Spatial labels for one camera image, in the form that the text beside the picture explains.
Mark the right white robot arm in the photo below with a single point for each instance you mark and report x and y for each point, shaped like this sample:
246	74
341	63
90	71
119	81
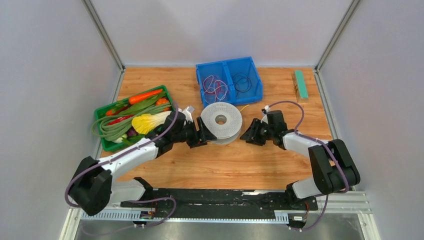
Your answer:
333	168

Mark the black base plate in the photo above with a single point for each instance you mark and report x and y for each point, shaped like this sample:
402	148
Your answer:
220	203

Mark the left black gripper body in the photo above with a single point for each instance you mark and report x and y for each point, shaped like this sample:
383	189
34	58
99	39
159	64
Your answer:
191	135

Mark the red toy chili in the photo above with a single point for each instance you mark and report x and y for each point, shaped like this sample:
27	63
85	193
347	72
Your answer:
118	111

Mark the green toy leafy vegetable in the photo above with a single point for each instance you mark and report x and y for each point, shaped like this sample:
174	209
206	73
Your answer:
138	107

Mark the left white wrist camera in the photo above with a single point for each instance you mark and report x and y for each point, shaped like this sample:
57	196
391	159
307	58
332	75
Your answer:
189	111

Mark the aluminium rail with cable duct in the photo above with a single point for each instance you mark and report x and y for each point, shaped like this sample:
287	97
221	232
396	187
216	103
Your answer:
352	202

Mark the green topped wooden block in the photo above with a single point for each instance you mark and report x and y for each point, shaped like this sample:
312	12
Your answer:
300	86

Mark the green vegetable tray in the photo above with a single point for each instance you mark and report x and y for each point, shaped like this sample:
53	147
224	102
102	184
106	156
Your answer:
124	141

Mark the green toy beans bundle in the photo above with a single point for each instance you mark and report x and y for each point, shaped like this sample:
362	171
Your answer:
101	129

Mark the purple toy eggplant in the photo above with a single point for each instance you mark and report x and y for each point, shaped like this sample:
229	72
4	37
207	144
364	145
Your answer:
131	133

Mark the white perforated cable spool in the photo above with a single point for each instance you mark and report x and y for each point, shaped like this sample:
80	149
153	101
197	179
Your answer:
223	120

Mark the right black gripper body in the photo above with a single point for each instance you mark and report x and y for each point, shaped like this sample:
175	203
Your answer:
271	131

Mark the toy napa cabbage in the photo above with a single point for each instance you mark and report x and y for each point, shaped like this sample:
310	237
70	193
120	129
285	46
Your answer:
145	123

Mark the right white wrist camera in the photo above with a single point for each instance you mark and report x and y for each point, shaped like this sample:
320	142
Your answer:
264	111

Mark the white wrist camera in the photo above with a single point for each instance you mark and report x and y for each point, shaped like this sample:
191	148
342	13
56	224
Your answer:
189	111
264	111

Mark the blue divided plastic bin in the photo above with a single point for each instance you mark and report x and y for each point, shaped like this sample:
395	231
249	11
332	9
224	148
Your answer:
235	81

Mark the orange toy carrot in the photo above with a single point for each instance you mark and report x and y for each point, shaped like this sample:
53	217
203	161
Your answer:
143	96
163	101

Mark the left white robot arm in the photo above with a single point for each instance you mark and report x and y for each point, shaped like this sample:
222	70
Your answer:
94	185

